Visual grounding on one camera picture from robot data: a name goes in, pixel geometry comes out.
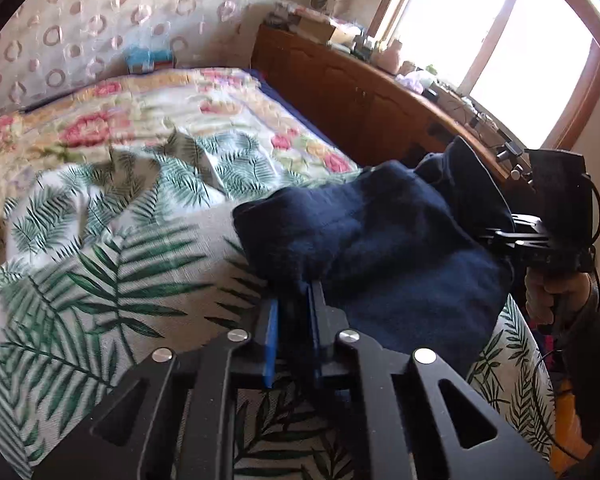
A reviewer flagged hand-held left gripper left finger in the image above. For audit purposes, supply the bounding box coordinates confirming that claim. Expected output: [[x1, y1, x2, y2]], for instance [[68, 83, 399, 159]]
[[30, 299, 281, 480]]

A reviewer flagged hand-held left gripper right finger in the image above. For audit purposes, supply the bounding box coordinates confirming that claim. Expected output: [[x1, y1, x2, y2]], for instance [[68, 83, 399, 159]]
[[306, 280, 556, 480]]

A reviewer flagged navy printed t-shirt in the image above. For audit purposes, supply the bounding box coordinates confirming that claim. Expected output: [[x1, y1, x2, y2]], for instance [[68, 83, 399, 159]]
[[232, 135, 516, 396]]

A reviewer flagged person's right forearm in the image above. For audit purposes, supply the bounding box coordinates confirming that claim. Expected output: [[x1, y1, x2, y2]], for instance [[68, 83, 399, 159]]
[[550, 275, 600, 386]]

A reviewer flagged person's right hand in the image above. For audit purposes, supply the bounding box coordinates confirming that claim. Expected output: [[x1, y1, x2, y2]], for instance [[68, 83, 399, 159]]
[[524, 269, 590, 335]]

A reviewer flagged palm leaf bedsheet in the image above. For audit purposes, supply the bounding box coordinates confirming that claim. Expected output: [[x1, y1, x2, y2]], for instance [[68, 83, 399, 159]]
[[0, 127, 556, 480]]

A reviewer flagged white plastic bag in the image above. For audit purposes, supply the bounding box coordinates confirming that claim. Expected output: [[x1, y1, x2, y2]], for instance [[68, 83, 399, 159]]
[[397, 70, 438, 93]]

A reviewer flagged pink kettle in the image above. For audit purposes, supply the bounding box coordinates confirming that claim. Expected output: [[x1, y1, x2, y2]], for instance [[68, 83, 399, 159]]
[[380, 40, 406, 73]]

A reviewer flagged brown wooden cabinet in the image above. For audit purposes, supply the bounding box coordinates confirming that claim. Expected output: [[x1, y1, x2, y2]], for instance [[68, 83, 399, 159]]
[[250, 22, 536, 186]]

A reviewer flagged floral blanket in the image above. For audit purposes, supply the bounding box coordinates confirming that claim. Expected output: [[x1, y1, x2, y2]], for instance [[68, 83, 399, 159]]
[[0, 67, 361, 196]]

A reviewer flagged cardboard box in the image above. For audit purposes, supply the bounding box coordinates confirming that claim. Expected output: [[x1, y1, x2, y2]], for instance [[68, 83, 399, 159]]
[[295, 15, 348, 43]]

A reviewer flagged blue tissue pack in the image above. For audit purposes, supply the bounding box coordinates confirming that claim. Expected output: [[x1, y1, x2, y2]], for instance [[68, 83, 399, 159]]
[[125, 46, 176, 73]]

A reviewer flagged sheer circle-patterned curtain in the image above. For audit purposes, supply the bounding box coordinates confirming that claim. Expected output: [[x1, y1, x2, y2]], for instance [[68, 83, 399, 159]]
[[0, 0, 291, 126]]

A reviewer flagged small black tripod mount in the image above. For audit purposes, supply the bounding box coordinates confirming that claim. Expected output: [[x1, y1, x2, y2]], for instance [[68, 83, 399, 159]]
[[495, 141, 526, 181]]

